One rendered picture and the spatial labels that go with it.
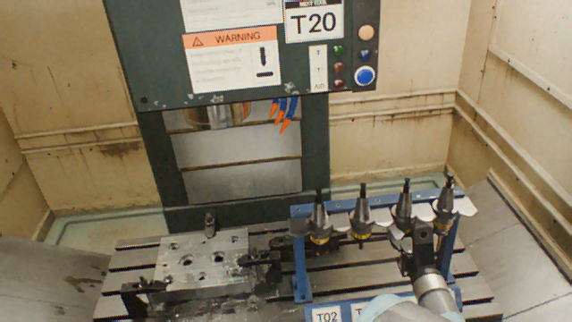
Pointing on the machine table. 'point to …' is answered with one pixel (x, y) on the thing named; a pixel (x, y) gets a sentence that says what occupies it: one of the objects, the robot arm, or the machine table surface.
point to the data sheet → (230, 13)
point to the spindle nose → (217, 115)
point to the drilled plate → (212, 249)
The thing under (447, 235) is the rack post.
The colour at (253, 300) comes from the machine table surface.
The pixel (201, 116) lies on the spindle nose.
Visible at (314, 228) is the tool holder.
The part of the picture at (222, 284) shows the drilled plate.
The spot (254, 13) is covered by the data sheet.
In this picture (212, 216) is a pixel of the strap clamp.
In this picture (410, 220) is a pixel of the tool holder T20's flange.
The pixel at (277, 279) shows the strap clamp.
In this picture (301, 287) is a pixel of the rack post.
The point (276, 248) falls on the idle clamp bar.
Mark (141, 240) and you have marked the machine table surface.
